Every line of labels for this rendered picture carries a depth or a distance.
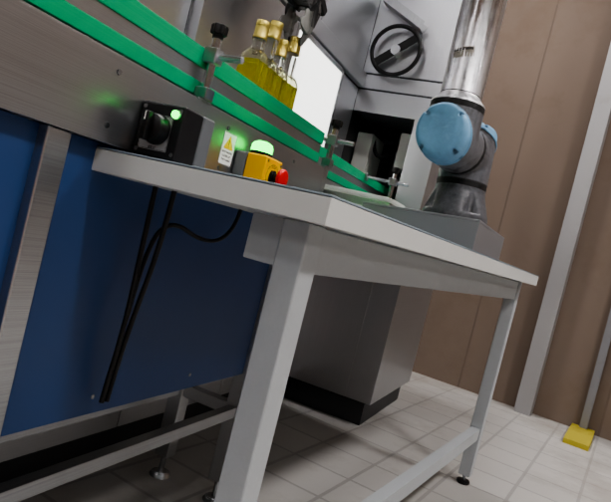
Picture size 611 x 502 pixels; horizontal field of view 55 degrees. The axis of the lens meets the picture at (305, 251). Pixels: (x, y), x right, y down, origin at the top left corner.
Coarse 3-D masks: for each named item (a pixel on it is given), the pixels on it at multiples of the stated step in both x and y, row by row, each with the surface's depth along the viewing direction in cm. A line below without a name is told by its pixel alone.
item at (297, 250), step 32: (256, 224) 75; (288, 224) 72; (256, 256) 74; (288, 256) 71; (320, 256) 75; (352, 256) 83; (384, 256) 93; (416, 256) 106; (288, 288) 71; (448, 288) 128; (480, 288) 154; (512, 288) 191; (288, 320) 71; (256, 352) 72; (288, 352) 73; (256, 384) 72; (256, 416) 72; (480, 416) 200; (256, 448) 72; (448, 448) 169; (224, 480) 73; (256, 480) 73; (416, 480) 142
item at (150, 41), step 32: (32, 0) 69; (64, 0) 73; (96, 0) 78; (128, 0) 82; (96, 32) 79; (128, 32) 84; (160, 32) 90; (160, 64) 92; (192, 64) 99; (224, 64) 107; (224, 96) 110; (256, 96) 119; (256, 128) 122; (288, 128) 135
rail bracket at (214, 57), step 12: (216, 24) 99; (216, 36) 100; (204, 48) 100; (216, 48) 99; (204, 60) 100; (216, 60) 100; (228, 60) 99; (240, 60) 98; (204, 72) 101; (204, 84) 100; (204, 96) 100
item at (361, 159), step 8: (360, 136) 255; (368, 136) 254; (376, 136) 257; (408, 136) 245; (360, 144) 255; (368, 144) 253; (376, 144) 259; (400, 144) 246; (408, 144) 245; (360, 152) 254; (368, 152) 253; (400, 152) 246; (352, 160) 256; (360, 160) 254; (368, 160) 255; (376, 160) 265; (400, 160) 245; (360, 168) 254; (368, 168) 257; (376, 168) 267
